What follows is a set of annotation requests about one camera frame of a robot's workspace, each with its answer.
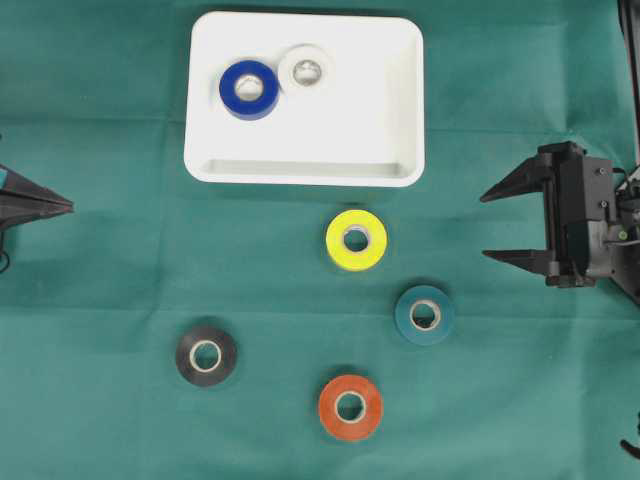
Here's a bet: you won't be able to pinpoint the black cable at edge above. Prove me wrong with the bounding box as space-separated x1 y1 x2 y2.
619 409 640 459

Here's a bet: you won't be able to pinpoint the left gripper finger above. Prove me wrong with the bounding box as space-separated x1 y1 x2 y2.
1 165 73 207
1 204 74 223

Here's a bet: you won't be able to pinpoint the teal green tape roll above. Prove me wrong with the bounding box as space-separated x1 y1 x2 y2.
394 285 455 346

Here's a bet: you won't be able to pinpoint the blue tape roll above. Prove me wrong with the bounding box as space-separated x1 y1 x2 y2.
219 60 279 120

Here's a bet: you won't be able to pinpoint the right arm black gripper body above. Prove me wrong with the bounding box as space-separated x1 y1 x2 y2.
537 142 613 288

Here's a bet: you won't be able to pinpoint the yellow tape roll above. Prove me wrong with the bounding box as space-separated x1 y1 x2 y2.
325 209 388 272

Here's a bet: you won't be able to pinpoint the black tape roll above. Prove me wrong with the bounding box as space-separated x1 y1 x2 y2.
175 324 238 387

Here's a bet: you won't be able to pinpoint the orange red tape roll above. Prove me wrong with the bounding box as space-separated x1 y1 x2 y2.
317 374 384 442

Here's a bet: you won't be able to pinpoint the white tape roll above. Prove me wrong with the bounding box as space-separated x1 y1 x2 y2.
277 44 333 95

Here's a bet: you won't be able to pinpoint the white plastic tray case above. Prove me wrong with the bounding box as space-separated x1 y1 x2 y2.
184 10 426 187

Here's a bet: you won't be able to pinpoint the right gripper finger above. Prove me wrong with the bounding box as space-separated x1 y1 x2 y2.
480 154 553 203
482 249 550 276

